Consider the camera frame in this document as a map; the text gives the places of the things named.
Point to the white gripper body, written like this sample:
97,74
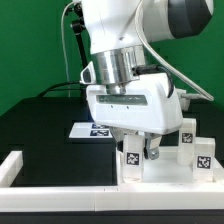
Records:
150,104

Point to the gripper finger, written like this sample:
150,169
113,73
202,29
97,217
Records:
151,149
118,134

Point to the white square tabletop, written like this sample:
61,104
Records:
166,169

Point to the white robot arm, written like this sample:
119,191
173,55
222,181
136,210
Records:
121,32

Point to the white marker tag sheet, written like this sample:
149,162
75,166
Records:
89,130

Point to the white U-shaped obstacle fence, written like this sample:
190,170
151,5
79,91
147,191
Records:
124,196

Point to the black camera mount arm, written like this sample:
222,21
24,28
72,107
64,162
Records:
78,26

